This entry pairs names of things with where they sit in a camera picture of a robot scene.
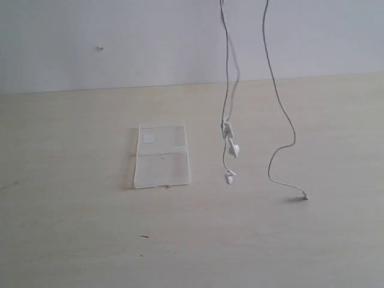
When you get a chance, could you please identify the clear plastic open case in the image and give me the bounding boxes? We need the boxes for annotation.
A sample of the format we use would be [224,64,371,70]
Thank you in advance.
[133,124,191,189]

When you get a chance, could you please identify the white wired earphones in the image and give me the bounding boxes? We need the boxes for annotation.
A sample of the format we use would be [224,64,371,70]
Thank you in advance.
[219,1,309,201]

